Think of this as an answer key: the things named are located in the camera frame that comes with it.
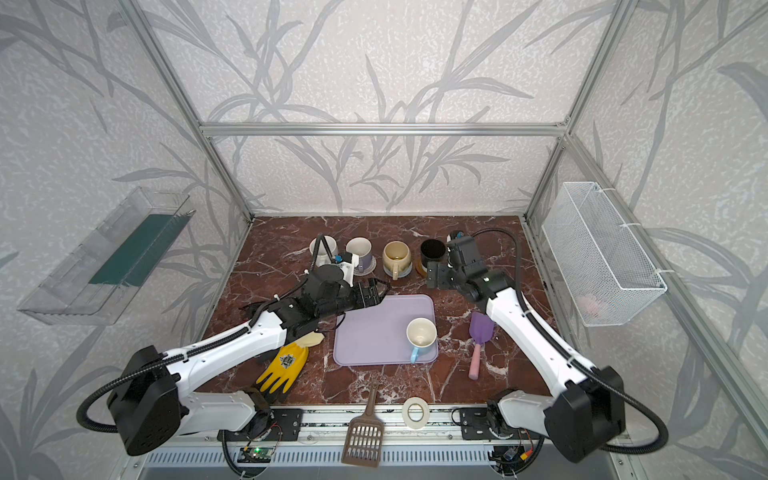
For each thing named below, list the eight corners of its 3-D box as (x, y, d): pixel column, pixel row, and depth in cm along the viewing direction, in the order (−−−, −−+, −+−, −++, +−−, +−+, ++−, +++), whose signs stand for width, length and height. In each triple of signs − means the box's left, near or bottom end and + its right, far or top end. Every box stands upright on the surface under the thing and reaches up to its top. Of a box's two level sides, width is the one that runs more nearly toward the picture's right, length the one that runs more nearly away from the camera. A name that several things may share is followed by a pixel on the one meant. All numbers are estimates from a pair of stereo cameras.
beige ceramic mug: (394, 286, 102) (393, 270, 94) (380, 262, 108) (378, 246, 101) (417, 275, 105) (418, 259, 97) (402, 253, 111) (402, 236, 103)
